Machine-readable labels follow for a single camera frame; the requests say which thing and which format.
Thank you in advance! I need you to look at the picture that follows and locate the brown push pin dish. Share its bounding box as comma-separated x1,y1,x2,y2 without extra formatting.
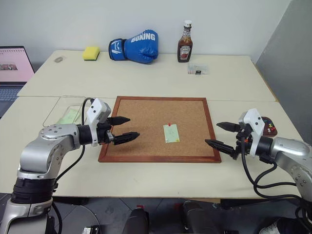
259,116,279,136

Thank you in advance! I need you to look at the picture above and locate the ketchup bottle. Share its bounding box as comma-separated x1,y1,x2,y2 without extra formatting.
177,19,194,63

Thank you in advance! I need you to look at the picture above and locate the small clear plastic box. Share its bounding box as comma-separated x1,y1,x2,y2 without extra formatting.
187,63,210,76

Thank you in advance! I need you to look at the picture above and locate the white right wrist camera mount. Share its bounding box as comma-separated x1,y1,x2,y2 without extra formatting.
238,108,265,156

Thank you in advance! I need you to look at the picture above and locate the yellow green sponge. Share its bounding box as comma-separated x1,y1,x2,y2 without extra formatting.
82,46,101,61

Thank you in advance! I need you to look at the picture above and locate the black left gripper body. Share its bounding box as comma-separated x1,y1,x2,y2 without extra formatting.
96,117,116,145

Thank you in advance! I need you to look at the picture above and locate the open laptop pink screen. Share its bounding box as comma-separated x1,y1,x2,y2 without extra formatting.
0,45,36,118

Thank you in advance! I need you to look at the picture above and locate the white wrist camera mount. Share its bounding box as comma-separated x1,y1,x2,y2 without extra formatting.
86,98,112,147
238,108,265,156

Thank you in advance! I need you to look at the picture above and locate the wood framed cork board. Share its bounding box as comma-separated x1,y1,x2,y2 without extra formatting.
97,96,222,164

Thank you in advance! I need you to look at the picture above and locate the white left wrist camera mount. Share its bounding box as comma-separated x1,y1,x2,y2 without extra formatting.
86,98,112,147

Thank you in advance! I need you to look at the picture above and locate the clear plastic tray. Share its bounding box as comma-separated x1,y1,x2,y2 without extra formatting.
41,95,87,128

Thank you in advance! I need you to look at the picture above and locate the grey partition panel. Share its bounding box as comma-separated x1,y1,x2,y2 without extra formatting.
254,0,312,138

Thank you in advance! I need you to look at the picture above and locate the blue boxing glove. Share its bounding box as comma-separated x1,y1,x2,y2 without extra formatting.
108,29,159,65

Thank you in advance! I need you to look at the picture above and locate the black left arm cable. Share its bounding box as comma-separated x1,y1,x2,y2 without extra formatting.
51,97,96,234

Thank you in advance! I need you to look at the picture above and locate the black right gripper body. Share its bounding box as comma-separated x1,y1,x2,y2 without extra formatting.
235,124,252,157

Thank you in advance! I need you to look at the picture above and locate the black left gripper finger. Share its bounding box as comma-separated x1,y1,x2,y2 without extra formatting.
107,117,131,126
112,132,140,146

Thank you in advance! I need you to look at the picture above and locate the dark rounded shape red cap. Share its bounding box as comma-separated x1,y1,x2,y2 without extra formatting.
127,205,150,234

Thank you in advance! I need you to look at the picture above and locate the large dark rounded shape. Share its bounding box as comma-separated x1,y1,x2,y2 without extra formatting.
182,199,221,234

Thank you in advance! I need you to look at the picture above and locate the green paper note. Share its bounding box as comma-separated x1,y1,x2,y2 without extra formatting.
162,123,181,144

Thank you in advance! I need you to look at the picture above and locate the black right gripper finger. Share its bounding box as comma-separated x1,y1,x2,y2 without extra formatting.
205,139,238,160
216,122,241,132

